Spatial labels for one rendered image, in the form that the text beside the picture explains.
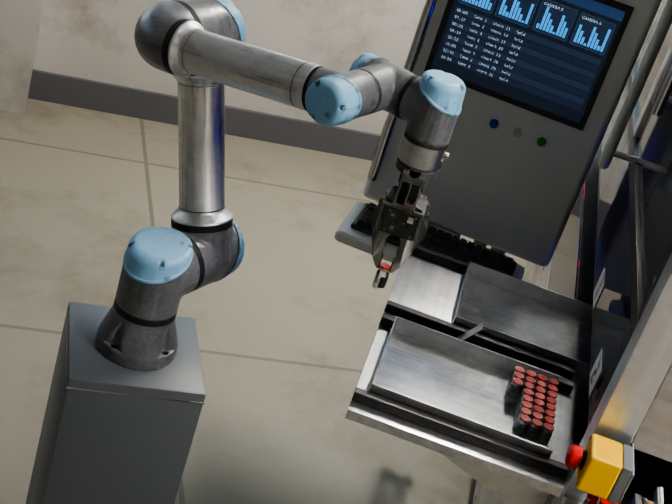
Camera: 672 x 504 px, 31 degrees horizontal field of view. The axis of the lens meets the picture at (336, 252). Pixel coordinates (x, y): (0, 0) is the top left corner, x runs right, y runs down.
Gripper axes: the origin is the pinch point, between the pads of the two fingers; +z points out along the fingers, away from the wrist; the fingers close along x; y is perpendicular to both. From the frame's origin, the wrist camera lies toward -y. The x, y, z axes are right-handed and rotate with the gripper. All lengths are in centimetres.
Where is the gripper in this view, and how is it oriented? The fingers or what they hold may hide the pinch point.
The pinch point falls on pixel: (387, 261)
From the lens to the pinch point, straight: 213.1
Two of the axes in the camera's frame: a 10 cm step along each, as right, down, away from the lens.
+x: 9.4, 3.2, -0.7
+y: -2.0, 4.2, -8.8
